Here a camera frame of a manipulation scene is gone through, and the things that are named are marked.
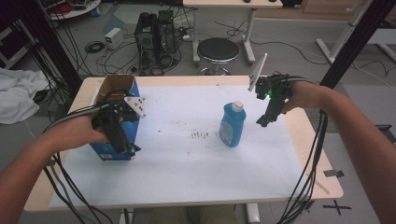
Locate small white device box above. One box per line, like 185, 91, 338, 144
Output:
104, 27, 125, 50

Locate black frame post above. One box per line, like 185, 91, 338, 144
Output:
17, 0, 84, 94
319, 0, 396, 91

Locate white cloth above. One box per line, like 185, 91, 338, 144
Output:
0, 67, 50, 126

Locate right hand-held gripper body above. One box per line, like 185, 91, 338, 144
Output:
247, 52, 294, 103

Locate black tape piece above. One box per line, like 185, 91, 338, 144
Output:
322, 169, 346, 178

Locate blue cardboard box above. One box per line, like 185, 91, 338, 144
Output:
89, 73, 142, 161

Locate long black floor cable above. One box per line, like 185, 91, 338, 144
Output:
214, 20, 331, 66

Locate white paper table mat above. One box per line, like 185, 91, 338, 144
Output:
49, 84, 308, 209

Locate white table leg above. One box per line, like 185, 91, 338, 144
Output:
245, 203, 262, 224

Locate blue bottle with white cap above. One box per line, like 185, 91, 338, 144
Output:
219, 100, 248, 148

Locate black round stool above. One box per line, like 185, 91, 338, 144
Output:
196, 37, 241, 77

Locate person's right hand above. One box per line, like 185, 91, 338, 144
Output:
279, 79, 316, 115

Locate left gripper black cables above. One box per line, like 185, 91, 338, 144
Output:
42, 88, 132, 224

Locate right gripper black cables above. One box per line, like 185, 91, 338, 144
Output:
274, 74, 330, 224

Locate white metal stand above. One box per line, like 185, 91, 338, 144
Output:
315, 0, 375, 65

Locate gripper black cables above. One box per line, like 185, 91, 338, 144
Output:
42, 88, 132, 224
274, 74, 330, 224

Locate coiled black cable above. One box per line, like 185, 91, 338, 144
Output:
84, 40, 106, 54

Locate wooden desk with white legs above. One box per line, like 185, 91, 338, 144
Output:
182, 0, 284, 66

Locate black computer tower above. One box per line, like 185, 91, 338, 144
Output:
134, 9, 176, 77

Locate black tape cross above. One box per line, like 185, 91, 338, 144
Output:
321, 199, 353, 217

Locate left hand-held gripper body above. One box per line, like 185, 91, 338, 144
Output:
92, 90, 148, 129

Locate round white table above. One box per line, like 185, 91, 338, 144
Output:
46, 0, 103, 21

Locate person's left hand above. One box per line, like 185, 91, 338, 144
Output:
60, 112, 108, 152

